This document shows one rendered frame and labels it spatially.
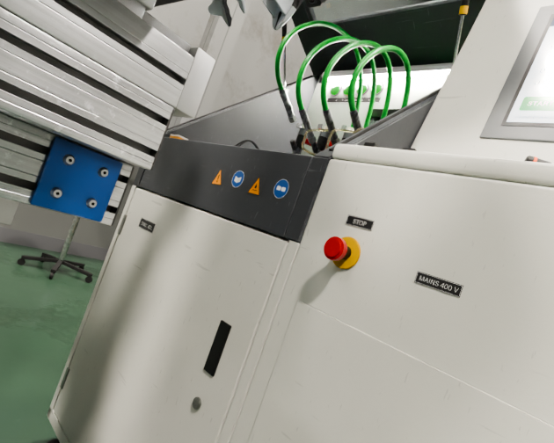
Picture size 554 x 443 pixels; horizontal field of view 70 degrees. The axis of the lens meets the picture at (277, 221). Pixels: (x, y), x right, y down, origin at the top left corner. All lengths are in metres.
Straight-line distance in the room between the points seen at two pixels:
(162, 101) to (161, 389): 0.61
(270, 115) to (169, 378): 0.96
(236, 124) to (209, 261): 0.65
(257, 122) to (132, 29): 0.95
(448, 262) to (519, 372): 0.14
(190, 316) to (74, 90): 0.53
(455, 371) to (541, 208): 0.22
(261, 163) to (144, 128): 0.34
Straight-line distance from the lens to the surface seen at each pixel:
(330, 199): 0.68
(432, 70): 1.37
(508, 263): 0.55
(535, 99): 0.93
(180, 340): 0.90
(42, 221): 3.99
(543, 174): 0.57
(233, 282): 0.79
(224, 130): 1.37
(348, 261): 0.63
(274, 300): 0.71
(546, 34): 1.05
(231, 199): 0.86
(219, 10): 1.23
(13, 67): 0.49
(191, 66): 0.59
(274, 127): 1.51
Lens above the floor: 0.79
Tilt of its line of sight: 2 degrees up
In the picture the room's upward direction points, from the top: 20 degrees clockwise
